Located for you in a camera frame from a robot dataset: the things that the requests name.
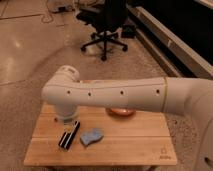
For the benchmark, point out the black striped eraser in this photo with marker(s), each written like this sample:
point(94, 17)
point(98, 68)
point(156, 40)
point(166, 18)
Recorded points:
point(68, 136)

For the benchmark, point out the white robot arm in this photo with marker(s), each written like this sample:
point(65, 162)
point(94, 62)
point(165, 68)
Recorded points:
point(172, 95)

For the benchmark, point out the orange ceramic bowl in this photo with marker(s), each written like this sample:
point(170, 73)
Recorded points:
point(120, 112)

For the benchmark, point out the blue sponge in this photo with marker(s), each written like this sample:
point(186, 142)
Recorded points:
point(91, 136)

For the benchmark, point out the black box on floor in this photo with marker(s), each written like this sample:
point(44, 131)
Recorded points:
point(128, 31)

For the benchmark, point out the wooden table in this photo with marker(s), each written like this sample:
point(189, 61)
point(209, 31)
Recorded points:
point(140, 139)

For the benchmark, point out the black office chair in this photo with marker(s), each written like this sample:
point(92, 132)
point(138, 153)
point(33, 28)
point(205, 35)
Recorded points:
point(106, 18)

